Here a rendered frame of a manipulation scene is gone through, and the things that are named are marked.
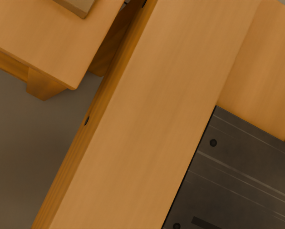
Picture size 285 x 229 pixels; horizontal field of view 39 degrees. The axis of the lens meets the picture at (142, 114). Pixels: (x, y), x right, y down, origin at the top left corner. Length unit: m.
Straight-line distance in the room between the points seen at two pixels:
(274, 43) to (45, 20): 0.34
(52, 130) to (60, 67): 0.86
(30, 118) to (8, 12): 0.86
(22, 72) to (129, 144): 0.69
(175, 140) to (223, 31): 0.17
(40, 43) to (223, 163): 0.30
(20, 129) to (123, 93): 0.91
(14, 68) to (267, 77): 0.75
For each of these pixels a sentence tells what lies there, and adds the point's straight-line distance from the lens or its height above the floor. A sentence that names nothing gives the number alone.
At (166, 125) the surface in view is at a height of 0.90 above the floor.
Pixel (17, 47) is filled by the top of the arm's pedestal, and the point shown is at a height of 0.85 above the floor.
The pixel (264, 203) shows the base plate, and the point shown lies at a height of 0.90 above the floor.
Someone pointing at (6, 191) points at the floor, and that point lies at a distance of 1.43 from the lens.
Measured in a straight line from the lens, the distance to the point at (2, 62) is 1.18.
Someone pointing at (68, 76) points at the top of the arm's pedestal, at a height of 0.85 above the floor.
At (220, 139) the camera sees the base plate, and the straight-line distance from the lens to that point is 0.57.
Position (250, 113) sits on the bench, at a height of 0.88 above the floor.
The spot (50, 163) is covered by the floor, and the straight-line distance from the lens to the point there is 1.42.
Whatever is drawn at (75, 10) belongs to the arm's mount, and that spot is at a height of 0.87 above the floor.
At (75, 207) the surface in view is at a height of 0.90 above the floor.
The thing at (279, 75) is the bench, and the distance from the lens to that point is 0.65.
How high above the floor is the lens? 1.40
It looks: 73 degrees down
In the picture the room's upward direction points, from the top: 91 degrees clockwise
